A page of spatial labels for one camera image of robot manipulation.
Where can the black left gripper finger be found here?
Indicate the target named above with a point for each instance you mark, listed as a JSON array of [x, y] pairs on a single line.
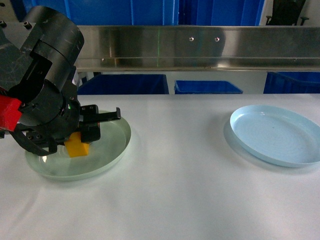
[[109, 116], [35, 143]]

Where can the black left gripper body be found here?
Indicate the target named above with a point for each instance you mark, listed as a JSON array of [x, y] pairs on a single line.
[[55, 113]]

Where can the yellow two-stud toy block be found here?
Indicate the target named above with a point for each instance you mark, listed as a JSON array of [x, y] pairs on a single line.
[[75, 147]]

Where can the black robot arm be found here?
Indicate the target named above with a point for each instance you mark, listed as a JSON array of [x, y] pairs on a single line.
[[42, 48]]

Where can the pale green round plate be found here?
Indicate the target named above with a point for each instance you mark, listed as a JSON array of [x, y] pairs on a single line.
[[103, 154]]

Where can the large blue crate upper left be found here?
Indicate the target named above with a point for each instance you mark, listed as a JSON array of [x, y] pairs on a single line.
[[119, 12]]

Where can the large blue crate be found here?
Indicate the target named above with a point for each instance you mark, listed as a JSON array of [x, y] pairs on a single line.
[[220, 12], [119, 12]]

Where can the large blue crate upper right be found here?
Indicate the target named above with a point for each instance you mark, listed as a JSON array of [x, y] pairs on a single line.
[[220, 12]]

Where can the pale blue round plate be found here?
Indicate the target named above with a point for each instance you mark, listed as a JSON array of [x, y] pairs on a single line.
[[276, 135]]

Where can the black office chair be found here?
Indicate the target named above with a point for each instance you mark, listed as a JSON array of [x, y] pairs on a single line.
[[286, 13]]

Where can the red wrist camera mount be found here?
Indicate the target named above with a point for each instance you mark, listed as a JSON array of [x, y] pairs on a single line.
[[9, 111]]

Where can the blue bin below rail left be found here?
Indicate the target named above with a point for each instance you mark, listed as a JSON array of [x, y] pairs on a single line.
[[125, 84]]

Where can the blue bin below rail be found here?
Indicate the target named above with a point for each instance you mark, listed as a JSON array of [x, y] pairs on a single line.
[[125, 84], [187, 87], [292, 83]]

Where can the stainless steel shelf rail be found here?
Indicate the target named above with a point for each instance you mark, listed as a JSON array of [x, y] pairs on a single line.
[[199, 48]]

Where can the blue bin below rail centre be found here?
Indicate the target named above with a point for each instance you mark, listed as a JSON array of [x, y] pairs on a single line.
[[187, 87]]

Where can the blue bin below rail right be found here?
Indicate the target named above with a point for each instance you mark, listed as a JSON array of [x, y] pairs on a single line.
[[292, 83]]

